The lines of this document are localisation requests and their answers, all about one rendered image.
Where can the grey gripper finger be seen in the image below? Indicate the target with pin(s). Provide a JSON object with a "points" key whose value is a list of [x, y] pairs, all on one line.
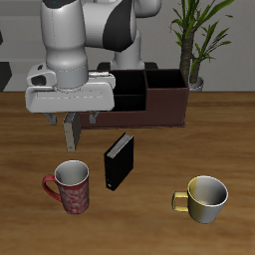
{"points": [[51, 118], [94, 117]]}

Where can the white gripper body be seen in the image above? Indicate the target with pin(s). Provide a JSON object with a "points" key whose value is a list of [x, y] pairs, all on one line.
{"points": [[73, 99]]}

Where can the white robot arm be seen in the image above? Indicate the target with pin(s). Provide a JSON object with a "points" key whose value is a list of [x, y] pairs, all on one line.
{"points": [[64, 36]]}

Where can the dark brown desk caddy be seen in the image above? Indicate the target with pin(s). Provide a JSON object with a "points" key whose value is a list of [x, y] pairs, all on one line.
{"points": [[164, 106]]}

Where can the red patterned mug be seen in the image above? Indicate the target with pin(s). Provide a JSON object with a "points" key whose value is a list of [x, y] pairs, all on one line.
{"points": [[74, 196]]}

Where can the yellow and white mug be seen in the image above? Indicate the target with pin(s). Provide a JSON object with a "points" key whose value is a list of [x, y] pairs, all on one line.
{"points": [[204, 207]]}

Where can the grey and tan book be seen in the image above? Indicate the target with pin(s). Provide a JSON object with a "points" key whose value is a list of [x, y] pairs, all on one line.
{"points": [[71, 132]]}

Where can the black book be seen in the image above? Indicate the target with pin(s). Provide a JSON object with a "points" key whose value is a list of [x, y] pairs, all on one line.
{"points": [[119, 164]]}

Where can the black angular object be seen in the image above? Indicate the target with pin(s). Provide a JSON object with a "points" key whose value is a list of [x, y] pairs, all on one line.
{"points": [[4, 76]]}

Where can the green pot plant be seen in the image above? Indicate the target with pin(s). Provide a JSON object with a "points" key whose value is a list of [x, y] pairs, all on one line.
{"points": [[186, 50]]}

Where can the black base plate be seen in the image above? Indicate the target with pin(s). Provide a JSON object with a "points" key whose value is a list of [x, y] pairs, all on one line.
{"points": [[151, 65]]}

